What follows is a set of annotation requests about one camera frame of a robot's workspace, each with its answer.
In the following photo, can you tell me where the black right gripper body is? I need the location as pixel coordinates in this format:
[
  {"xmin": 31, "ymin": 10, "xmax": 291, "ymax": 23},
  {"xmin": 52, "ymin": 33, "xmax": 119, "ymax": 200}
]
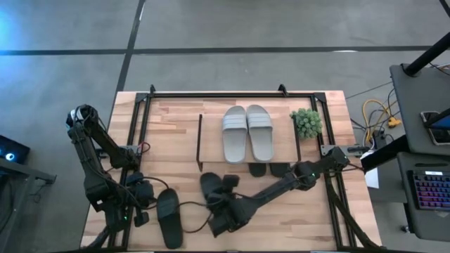
[{"xmin": 209, "ymin": 195, "xmax": 255, "ymax": 238}]

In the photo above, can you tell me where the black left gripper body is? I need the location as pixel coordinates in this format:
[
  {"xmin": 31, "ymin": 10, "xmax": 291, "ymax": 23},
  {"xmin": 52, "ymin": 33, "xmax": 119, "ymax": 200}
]
[{"xmin": 125, "ymin": 171, "xmax": 156, "ymax": 210}]

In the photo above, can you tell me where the black rubber slide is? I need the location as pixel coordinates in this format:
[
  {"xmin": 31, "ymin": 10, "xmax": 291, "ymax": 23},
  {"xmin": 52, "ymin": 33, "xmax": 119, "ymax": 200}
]
[
  {"xmin": 247, "ymin": 162, "xmax": 267, "ymax": 178},
  {"xmin": 269, "ymin": 162, "xmax": 293, "ymax": 178},
  {"xmin": 199, "ymin": 171, "xmax": 226, "ymax": 209},
  {"xmin": 156, "ymin": 188, "xmax": 184, "ymax": 249}
]

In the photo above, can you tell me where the grey rubber slide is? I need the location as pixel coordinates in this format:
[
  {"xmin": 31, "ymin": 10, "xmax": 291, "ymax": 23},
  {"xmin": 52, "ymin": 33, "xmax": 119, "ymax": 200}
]
[
  {"xmin": 221, "ymin": 105, "xmax": 249, "ymax": 164},
  {"xmin": 245, "ymin": 104, "xmax": 274, "ymax": 163}
]

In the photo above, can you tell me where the wooden shelf with black legs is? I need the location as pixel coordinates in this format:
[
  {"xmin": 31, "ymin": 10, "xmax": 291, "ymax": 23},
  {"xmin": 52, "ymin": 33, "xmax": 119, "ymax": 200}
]
[{"xmin": 195, "ymin": 112, "xmax": 302, "ymax": 173}]

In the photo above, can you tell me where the small green artificial plant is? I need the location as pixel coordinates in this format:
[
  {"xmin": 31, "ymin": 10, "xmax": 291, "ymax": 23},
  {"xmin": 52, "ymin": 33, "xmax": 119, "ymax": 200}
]
[{"xmin": 290, "ymin": 108, "xmax": 323, "ymax": 139}]

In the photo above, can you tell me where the dark side table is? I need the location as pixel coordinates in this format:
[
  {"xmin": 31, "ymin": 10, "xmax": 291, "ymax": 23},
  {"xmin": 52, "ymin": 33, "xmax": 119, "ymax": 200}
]
[{"xmin": 0, "ymin": 157, "xmax": 57, "ymax": 252}]

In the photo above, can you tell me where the black box with blue light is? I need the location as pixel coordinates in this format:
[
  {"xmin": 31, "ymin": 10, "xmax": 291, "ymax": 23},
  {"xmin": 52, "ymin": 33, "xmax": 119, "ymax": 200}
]
[{"xmin": 0, "ymin": 135, "xmax": 31, "ymax": 165}]

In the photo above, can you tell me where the white paper sheet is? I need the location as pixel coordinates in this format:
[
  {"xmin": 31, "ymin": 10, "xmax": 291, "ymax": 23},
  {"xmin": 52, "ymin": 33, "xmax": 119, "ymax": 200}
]
[{"xmin": 361, "ymin": 150, "xmax": 380, "ymax": 190}]

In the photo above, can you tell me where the black diagonal bar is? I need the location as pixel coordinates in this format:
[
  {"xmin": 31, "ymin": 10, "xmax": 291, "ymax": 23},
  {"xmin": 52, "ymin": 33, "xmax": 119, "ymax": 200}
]
[{"xmin": 360, "ymin": 107, "xmax": 450, "ymax": 174}]

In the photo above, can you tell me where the black power adapter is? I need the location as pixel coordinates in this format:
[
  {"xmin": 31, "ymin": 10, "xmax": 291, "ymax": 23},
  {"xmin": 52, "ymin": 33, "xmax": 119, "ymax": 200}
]
[{"xmin": 372, "ymin": 129, "xmax": 387, "ymax": 149}]

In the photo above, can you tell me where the grey desk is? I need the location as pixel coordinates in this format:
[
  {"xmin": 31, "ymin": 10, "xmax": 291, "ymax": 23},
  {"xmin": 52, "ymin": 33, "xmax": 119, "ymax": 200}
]
[
  {"xmin": 396, "ymin": 151, "xmax": 450, "ymax": 243},
  {"xmin": 389, "ymin": 63, "xmax": 450, "ymax": 155}
]

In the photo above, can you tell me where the backlit computer keyboard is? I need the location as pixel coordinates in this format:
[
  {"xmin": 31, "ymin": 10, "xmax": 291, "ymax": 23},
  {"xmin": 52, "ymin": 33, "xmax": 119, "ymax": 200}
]
[{"xmin": 407, "ymin": 170, "xmax": 450, "ymax": 212}]

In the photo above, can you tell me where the black smartphone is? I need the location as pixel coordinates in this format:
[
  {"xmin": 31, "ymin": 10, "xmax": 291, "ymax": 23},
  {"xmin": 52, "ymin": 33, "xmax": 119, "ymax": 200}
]
[{"xmin": 420, "ymin": 110, "xmax": 450, "ymax": 146}]

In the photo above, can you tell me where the black round pole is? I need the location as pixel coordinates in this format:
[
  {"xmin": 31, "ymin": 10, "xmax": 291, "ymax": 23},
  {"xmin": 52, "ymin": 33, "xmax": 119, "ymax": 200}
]
[{"xmin": 401, "ymin": 33, "xmax": 450, "ymax": 77}]

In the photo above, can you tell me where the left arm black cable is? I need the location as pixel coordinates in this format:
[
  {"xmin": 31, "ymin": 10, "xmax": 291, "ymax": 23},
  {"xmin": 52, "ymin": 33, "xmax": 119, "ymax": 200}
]
[{"xmin": 139, "ymin": 141, "xmax": 170, "ymax": 193}]

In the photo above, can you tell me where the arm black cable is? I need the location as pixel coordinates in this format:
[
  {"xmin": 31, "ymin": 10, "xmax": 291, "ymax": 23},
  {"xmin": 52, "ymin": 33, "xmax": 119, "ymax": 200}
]
[
  {"xmin": 139, "ymin": 141, "xmax": 170, "ymax": 193},
  {"xmin": 174, "ymin": 199, "xmax": 216, "ymax": 235}
]

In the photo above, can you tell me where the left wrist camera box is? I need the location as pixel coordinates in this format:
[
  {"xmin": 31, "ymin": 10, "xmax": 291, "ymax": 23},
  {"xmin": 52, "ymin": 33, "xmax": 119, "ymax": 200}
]
[{"xmin": 133, "ymin": 210, "xmax": 150, "ymax": 228}]

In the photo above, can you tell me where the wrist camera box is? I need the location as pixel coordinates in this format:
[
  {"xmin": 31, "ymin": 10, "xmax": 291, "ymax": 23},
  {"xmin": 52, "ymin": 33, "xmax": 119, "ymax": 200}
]
[
  {"xmin": 221, "ymin": 174, "xmax": 241, "ymax": 193},
  {"xmin": 133, "ymin": 210, "xmax": 150, "ymax": 228}
]

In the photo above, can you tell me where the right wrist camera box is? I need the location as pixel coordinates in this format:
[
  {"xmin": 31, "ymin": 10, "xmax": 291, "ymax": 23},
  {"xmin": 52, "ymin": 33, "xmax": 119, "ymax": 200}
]
[{"xmin": 221, "ymin": 174, "xmax": 241, "ymax": 193}]

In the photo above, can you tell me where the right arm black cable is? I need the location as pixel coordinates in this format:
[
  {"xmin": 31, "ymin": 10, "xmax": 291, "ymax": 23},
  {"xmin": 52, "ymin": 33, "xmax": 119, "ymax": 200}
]
[{"xmin": 174, "ymin": 199, "xmax": 216, "ymax": 235}]

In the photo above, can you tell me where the black metal table frame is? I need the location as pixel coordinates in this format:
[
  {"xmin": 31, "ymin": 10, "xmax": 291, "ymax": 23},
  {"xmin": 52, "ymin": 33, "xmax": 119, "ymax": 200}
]
[{"xmin": 82, "ymin": 83, "xmax": 386, "ymax": 252}]

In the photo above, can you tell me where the yellow cable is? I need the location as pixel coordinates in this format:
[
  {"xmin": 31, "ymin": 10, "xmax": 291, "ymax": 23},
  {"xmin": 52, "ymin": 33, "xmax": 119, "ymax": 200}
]
[{"xmin": 361, "ymin": 99, "xmax": 402, "ymax": 141}]

